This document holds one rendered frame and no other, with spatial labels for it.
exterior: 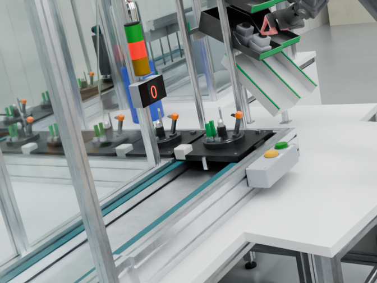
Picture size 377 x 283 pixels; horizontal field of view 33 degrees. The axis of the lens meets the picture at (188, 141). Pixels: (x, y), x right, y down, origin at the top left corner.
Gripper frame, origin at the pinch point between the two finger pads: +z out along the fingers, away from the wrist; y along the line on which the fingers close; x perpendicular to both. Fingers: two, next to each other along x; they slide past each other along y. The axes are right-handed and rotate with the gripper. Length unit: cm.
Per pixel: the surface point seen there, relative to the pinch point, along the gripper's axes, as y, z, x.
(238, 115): 23.1, 5.6, 23.4
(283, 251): -40, 92, 78
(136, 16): -4, 81, -45
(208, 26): 8.8, 19.8, -12.3
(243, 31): 2.4, 11.3, -5.3
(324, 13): -643, 533, -175
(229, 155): 32.0, 5.8, 34.2
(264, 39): 1.2, 4.4, 1.3
